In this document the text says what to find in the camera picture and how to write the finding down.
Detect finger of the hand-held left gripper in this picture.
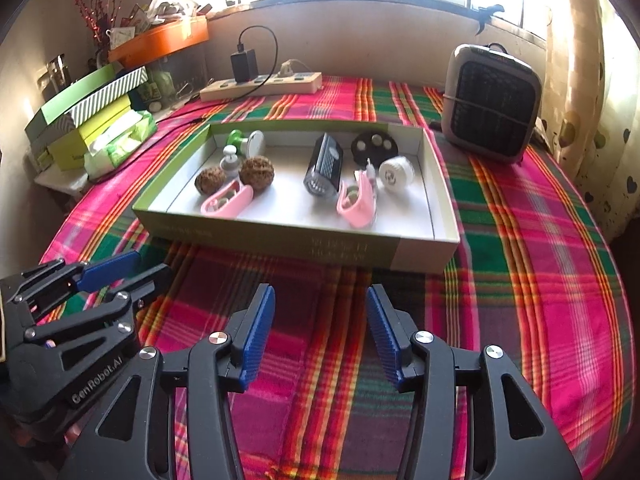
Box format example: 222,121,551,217
12,251,142,307
25,263,174,341

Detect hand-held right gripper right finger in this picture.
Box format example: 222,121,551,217
365,284,583,480

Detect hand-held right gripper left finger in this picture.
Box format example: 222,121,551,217
60,283,277,480

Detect brown walnut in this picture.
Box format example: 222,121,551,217
239,156,276,191
195,166,228,196

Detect green white cardboard box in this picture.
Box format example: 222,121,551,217
131,120,462,273

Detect green white round knob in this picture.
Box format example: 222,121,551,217
227,130,266,158

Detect white round plastic jar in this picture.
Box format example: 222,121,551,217
378,156,416,188

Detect black rectangular flashlight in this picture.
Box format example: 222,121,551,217
303,133,344,201

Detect black round disc with holes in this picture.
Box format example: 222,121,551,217
350,131,398,166

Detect green tissue pack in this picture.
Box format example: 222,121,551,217
84,110,157,177

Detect lime green box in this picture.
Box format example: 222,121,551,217
47,97,133,171

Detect pink green plaid tablecloth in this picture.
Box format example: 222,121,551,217
37,75,631,480

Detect green striped box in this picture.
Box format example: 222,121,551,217
25,62,148,141

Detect beige power strip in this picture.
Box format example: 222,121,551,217
200,71,323,102

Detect orange tray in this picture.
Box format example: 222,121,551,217
107,15,209,68

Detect white printed cup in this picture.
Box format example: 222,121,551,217
110,27,136,51

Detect black power adapter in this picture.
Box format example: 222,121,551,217
230,49,259,82

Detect grey black space heater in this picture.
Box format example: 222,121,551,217
440,43,543,163

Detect red berry branches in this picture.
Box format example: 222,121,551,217
62,0,131,51

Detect pile of papers and bags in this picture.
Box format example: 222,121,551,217
132,0,211,31

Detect cream heart print curtain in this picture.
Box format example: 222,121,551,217
542,0,640,241

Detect black window hook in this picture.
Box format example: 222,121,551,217
475,4,506,36

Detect white plug with cord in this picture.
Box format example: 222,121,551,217
277,59,311,78

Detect black adapter cable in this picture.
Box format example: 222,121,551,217
150,25,278,136

